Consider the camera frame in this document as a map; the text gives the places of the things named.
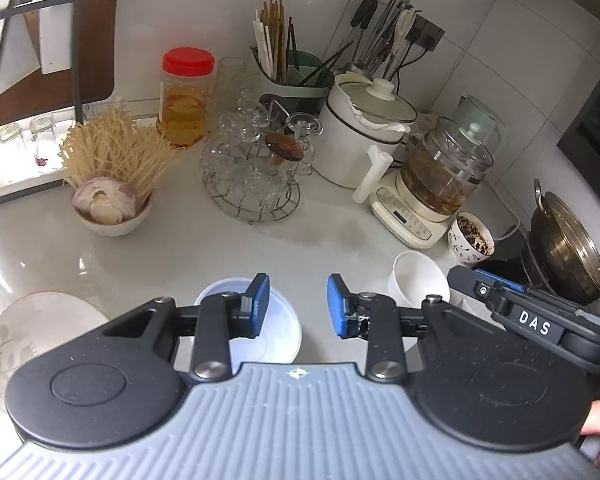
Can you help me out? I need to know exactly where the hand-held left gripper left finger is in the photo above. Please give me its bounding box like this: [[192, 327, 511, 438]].
[[100, 272, 272, 382]]

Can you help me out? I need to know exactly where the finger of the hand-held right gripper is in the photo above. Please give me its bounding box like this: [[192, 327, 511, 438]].
[[447, 265, 528, 328]]

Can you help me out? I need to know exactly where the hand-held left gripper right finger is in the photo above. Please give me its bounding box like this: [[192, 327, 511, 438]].
[[327, 273, 503, 382]]

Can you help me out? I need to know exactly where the large translucent plastic bowl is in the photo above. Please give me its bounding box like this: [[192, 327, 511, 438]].
[[194, 277, 302, 366]]

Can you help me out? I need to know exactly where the plain white ceramic bowl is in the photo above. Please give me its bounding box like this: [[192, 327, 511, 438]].
[[387, 251, 451, 311]]

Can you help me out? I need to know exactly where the small floral ceramic plate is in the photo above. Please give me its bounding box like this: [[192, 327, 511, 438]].
[[0, 291, 112, 403]]

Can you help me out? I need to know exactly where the patterned bowl with spices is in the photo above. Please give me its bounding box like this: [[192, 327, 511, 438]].
[[447, 211, 496, 265]]

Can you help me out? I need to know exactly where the stainless steel wok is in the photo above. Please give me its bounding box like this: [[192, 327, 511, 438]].
[[522, 178, 600, 306]]

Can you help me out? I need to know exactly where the glass kettle with white base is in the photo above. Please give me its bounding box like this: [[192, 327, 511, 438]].
[[352, 95, 508, 251]]

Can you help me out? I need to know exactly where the white electric cooking pot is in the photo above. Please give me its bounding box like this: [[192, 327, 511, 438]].
[[314, 74, 421, 191]]

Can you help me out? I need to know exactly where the brown wooden lid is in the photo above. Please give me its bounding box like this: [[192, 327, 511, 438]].
[[266, 132, 306, 161]]

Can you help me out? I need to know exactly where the white bowl with onion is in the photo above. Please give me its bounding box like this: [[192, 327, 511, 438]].
[[74, 180, 154, 238]]

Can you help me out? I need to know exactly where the group of clear glass cups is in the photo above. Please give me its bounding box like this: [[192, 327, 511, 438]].
[[200, 92, 326, 211]]

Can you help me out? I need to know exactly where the garlic bulb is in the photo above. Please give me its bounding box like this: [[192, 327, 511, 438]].
[[89, 189, 127, 224]]

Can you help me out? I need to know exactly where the red onion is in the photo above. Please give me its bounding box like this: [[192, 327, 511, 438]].
[[74, 177, 137, 211]]

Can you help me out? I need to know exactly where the green chopstick holder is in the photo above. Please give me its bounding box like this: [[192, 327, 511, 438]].
[[252, 47, 331, 111]]

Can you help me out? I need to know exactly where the red lid plastic jar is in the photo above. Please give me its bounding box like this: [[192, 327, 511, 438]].
[[156, 47, 216, 150]]

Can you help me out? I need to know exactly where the clear glass pitcher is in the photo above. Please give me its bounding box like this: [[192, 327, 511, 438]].
[[212, 57, 261, 116]]

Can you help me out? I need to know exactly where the bundle of chopsticks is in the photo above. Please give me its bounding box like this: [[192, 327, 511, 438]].
[[252, 0, 298, 83]]

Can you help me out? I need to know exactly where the clear glass with red print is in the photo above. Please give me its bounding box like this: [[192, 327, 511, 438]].
[[30, 114, 61, 173]]

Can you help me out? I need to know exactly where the hanging kitchen utensil set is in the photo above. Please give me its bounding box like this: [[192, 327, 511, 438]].
[[347, 0, 423, 81]]

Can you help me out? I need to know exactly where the white drip tray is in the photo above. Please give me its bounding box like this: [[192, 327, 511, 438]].
[[0, 112, 78, 197]]

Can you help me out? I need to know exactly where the clear drinking glass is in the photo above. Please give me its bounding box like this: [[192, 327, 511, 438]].
[[0, 122, 28, 183]]

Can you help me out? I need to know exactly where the black metal dish rack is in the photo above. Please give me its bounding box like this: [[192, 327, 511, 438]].
[[0, 0, 118, 211]]

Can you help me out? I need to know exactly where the dark brown cutting board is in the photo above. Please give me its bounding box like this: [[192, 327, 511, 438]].
[[0, 0, 117, 131]]

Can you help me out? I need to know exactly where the white cutlery holder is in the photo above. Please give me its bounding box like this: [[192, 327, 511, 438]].
[[39, 0, 78, 73]]

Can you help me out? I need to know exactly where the white kettle power cable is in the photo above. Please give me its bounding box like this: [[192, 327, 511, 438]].
[[494, 209, 525, 242]]

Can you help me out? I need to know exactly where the wire cup rack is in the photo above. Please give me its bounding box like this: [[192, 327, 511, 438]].
[[202, 100, 303, 224]]

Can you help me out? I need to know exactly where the black wall socket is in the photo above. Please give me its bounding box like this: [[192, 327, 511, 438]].
[[405, 14, 446, 53]]

